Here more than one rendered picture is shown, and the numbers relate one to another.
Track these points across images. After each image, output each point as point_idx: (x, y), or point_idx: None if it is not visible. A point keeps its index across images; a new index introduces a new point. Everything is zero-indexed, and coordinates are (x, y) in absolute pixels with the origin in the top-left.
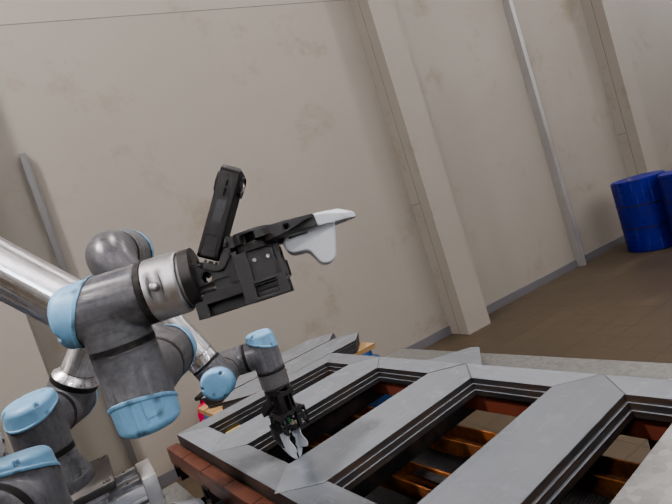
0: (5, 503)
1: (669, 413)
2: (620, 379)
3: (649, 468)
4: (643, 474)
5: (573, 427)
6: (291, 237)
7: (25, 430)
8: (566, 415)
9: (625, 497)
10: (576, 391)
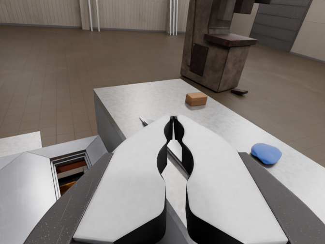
0: None
1: (71, 158)
2: (38, 151)
3: (168, 194)
4: (170, 198)
5: (43, 189)
6: (159, 240)
7: None
8: (30, 184)
9: (180, 212)
10: (20, 167)
